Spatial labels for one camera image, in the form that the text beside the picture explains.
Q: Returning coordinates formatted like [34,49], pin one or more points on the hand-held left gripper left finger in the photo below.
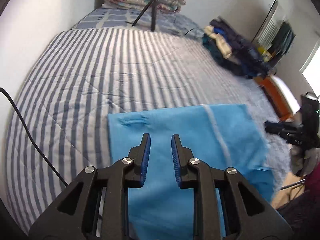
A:
[146,160]

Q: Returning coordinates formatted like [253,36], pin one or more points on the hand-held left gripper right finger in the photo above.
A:
[175,160]

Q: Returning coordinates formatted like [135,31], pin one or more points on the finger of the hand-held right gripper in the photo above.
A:
[277,127]

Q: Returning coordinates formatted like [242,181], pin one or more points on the light blue jacket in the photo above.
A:
[175,120]

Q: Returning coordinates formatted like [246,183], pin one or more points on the pile of folded dark clothes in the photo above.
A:
[240,50]

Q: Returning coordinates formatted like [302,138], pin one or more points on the hanging dark clothes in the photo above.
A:
[283,37]

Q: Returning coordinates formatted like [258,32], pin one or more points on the black metal clothes rack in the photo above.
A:
[268,15]

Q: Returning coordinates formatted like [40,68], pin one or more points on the orange box with lace cover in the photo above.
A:
[272,90]

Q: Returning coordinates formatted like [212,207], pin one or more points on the grey crumpled cloth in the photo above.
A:
[298,161]

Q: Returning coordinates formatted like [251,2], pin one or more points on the window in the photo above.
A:
[312,72]

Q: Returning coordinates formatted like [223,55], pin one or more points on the metal rod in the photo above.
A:
[292,185]

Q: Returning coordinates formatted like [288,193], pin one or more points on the pink garment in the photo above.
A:
[315,180]

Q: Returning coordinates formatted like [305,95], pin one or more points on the yellow box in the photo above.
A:
[265,53]

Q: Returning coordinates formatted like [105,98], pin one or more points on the green white striped towel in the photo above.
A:
[269,30]

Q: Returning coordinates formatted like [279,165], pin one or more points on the blue white striped quilt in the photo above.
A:
[100,67]

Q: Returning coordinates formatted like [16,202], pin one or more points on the blue plaid bedsheet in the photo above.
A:
[112,17]

